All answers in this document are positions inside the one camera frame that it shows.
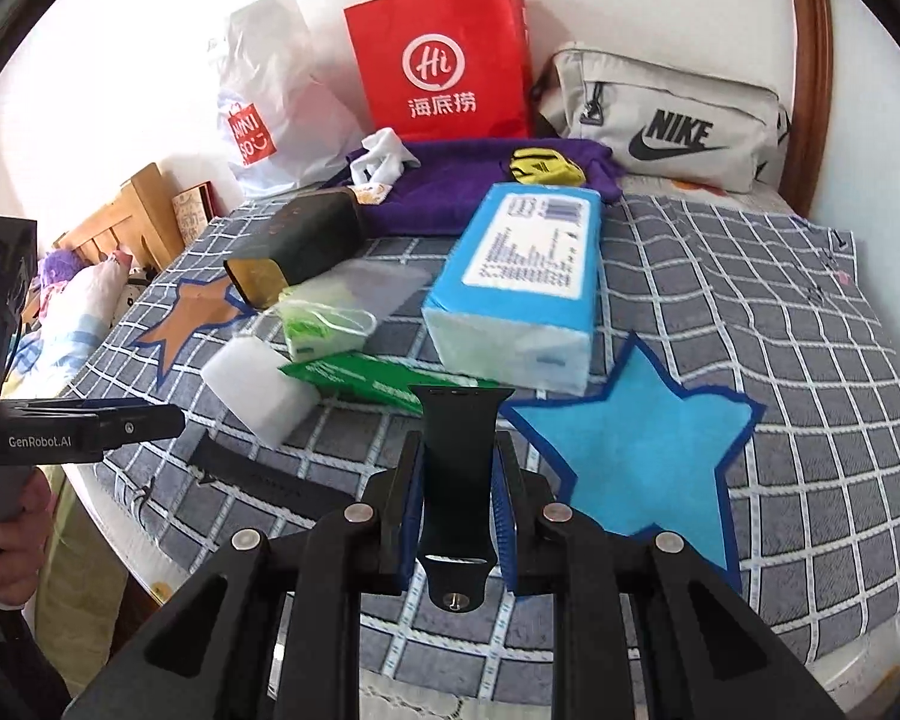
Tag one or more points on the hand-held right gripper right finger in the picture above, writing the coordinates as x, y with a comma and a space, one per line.
504, 517

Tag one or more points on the wooden headboard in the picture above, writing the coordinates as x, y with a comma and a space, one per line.
135, 217

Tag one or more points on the pink white pillow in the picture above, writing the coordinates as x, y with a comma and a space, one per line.
82, 300

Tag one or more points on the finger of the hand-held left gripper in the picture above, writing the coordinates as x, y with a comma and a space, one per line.
67, 409
142, 424

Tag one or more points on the person's left forearm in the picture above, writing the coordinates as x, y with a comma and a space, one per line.
7, 675

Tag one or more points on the yellow pouch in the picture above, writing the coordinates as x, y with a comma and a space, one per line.
547, 165

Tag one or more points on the white plastic bag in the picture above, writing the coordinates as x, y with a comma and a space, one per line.
285, 90

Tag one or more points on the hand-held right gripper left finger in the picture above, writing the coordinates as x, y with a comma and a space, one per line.
412, 517

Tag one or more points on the framed picture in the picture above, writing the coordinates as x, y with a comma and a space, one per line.
195, 214

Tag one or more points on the green foil packet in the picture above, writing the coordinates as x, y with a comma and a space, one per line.
352, 382

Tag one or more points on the blue tissue pack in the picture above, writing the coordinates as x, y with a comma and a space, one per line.
525, 262

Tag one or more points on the white sponge block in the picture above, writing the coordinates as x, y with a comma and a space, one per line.
259, 390

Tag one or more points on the red paper bag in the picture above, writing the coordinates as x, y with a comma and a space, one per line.
435, 37

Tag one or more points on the grey waist bag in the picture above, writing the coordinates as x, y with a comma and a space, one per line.
645, 105

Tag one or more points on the purple plush toy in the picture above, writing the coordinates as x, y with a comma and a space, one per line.
58, 266

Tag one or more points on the person's left hand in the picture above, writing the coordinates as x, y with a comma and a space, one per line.
26, 540

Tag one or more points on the dark box with gold end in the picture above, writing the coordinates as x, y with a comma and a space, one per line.
307, 240

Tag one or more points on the light green wipes pack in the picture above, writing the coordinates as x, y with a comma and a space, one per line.
319, 326

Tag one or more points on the purple cloth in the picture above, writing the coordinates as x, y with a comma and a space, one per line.
450, 180

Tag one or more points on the grey plaid star blanket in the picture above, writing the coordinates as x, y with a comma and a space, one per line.
720, 300

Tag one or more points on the brown wooden post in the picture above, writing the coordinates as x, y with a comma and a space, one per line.
806, 90

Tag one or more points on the clear plastic bag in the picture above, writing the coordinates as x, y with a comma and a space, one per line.
390, 285

